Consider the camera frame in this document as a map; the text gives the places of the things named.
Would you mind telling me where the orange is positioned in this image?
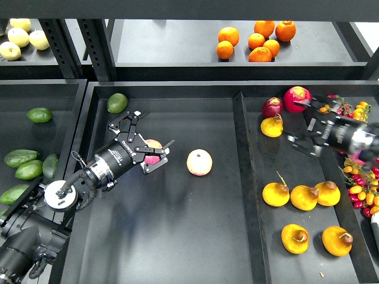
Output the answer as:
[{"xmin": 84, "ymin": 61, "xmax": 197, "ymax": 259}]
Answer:
[
  {"xmin": 248, "ymin": 47, "xmax": 272, "ymax": 62},
  {"xmin": 216, "ymin": 40, "xmax": 234, "ymax": 60},
  {"xmin": 275, "ymin": 21, "xmax": 297, "ymax": 42},
  {"xmin": 217, "ymin": 27, "xmax": 240, "ymax": 47},
  {"xmin": 254, "ymin": 20, "xmax": 275, "ymax": 38}
]

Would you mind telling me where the pale pink apple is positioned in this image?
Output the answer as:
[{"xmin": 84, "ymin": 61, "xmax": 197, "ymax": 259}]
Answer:
[{"xmin": 187, "ymin": 149, "xmax": 213, "ymax": 176}]

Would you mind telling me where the black metal shelf frame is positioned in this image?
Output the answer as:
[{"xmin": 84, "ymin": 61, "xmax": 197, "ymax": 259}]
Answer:
[{"xmin": 1, "ymin": 1, "xmax": 378, "ymax": 80}]

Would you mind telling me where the pale yellow pear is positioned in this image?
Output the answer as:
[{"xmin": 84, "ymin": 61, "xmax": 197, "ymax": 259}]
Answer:
[
  {"xmin": 7, "ymin": 27, "xmax": 30, "ymax": 48},
  {"xmin": 0, "ymin": 41, "xmax": 21, "ymax": 61},
  {"xmin": 29, "ymin": 30, "xmax": 50, "ymax": 51},
  {"xmin": 9, "ymin": 18, "xmax": 31, "ymax": 33}
]

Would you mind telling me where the pink apple right tray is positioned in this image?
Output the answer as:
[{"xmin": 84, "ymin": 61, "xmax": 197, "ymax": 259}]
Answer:
[{"xmin": 348, "ymin": 150, "xmax": 372, "ymax": 165}]

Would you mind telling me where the pale yellow pear right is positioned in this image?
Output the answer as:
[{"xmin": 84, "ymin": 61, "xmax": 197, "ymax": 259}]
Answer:
[{"xmin": 29, "ymin": 30, "xmax": 50, "ymax": 51}]

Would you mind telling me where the cherry tomato cluster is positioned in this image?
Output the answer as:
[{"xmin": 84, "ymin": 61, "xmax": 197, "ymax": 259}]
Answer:
[
  {"xmin": 339, "ymin": 156, "xmax": 378, "ymax": 218},
  {"xmin": 318, "ymin": 94, "xmax": 371, "ymax": 122}
]

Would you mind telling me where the pale yellow pear centre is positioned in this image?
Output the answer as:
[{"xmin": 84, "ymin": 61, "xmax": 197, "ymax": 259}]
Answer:
[{"xmin": 7, "ymin": 27, "xmax": 30, "ymax": 48}]

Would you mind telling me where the upper cherry tomato cluster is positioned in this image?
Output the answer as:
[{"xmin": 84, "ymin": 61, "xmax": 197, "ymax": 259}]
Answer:
[{"xmin": 318, "ymin": 94, "xmax": 371, "ymax": 122}]

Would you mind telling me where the pale yellow pear front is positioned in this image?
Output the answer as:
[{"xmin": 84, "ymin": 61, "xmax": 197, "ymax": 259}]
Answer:
[{"xmin": 0, "ymin": 41, "xmax": 21, "ymax": 61}]

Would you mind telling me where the green avocado at tray corner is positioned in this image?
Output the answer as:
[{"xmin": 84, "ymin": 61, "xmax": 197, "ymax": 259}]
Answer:
[{"xmin": 107, "ymin": 93, "xmax": 128, "ymax": 114}]

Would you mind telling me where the green avocado upper left tray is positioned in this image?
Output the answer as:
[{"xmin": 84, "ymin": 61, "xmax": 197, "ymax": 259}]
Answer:
[{"xmin": 27, "ymin": 107, "xmax": 53, "ymax": 123}]

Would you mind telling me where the lower cherry tomato cluster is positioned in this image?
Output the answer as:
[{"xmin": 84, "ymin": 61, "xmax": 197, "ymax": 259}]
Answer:
[{"xmin": 339, "ymin": 156, "xmax": 378, "ymax": 218}]

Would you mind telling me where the orange right small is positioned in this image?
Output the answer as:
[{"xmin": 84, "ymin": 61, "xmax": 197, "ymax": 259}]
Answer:
[{"xmin": 264, "ymin": 39, "xmax": 280, "ymax": 58}]

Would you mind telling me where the orange centre small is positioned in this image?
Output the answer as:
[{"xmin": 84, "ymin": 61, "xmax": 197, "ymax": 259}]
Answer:
[{"xmin": 248, "ymin": 33, "xmax": 265, "ymax": 50}]

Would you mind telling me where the orange small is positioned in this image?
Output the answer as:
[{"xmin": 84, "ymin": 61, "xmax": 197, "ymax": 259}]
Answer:
[
  {"xmin": 264, "ymin": 39, "xmax": 280, "ymax": 58},
  {"xmin": 248, "ymin": 33, "xmax": 265, "ymax": 50}
]

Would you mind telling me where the pale yellow pear top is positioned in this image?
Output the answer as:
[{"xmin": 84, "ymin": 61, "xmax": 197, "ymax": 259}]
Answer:
[{"xmin": 9, "ymin": 18, "xmax": 31, "ymax": 33}]

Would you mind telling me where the black left tray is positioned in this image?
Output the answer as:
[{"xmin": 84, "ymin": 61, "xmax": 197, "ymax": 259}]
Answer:
[{"xmin": 1, "ymin": 79, "xmax": 88, "ymax": 178}]

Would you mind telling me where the large red apple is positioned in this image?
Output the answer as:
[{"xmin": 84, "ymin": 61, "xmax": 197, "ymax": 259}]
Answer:
[{"xmin": 283, "ymin": 86, "xmax": 312, "ymax": 113}]

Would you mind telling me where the pink red apple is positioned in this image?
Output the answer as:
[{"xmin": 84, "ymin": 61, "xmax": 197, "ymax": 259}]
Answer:
[{"xmin": 144, "ymin": 139, "xmax": 163, "ymax": 164}]

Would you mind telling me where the dark red apple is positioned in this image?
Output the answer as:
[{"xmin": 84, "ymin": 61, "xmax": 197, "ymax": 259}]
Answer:
[{"xmin": 261, "ymin": 97, "xmax": 283, "ymax": 118}]

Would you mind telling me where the orange far left top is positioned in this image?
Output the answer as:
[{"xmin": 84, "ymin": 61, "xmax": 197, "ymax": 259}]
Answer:
[{"xmin": 217, "ymin": 27, "xmax": 240, "ymax": 47}]

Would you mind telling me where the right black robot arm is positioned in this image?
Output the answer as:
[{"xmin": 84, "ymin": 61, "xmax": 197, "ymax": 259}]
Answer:
[{"xmin": 284, "ymin": 96, "xmax": 378, "ymax": 168}]

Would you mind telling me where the orange front bottom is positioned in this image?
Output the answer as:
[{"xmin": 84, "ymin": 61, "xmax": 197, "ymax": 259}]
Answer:
[{"xmin": 248, "ymin": 47, "xmax": 272, "ymax": 62}]

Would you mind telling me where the large black centre tray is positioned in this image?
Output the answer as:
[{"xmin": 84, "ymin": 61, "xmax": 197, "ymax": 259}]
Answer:
[{"xmin": 38, "ymin": 81, "xmax": 379, "ymax": 284}]

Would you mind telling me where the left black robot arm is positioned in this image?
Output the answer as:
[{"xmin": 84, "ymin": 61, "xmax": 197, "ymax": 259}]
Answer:
[{"xmin": 1, "ymin": 111, "xmax": 172, "ymax": 283}]

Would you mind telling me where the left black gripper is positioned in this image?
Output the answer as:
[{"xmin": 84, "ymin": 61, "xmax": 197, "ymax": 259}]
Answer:
[{"xmin": 94, "ymin": 110, "xmax": 175, "ymax": 180}]

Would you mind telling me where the orange top right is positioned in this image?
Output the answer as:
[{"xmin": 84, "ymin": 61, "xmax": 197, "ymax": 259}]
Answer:
[{"xmin": 275, "ymin": 21, "xmax": 297, "ymax": 42}]

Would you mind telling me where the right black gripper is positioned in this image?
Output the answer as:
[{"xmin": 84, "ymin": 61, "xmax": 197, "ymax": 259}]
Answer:
[{"xmin": 285, "ymin": 96, "xmax": 360, "ymax": 157}]

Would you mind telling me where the dark avocado near tray wall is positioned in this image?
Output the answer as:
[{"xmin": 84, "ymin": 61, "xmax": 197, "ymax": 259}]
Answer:
[{"xmin": 42, "ymin": 154, "xmax": 59, "ymax": 180}]

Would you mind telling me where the orange top centre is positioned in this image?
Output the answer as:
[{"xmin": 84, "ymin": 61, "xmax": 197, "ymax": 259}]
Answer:
[{"xmin": 254, "ymin": 20, "xmax": 275, "ymax": 38}]

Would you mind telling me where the orange far left bottom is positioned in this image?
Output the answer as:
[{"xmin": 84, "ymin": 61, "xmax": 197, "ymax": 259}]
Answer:
[{"xmin": 216, "ymin": 40, "xmax": 234, "ymax": 60}]

